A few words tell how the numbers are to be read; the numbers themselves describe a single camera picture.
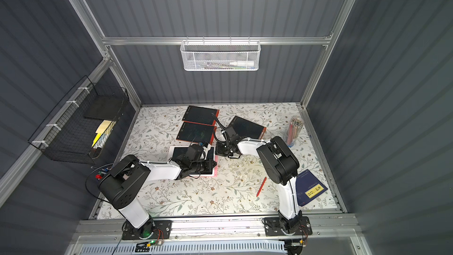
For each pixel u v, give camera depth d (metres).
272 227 0.73
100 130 0.73
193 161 0.74
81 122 0.75
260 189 0.85
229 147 0.77
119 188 0.47
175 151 0.98
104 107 0.81
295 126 0.87
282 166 0.52
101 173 0.77
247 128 1.08
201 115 1.19
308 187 0.83
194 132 1.07
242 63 0.90
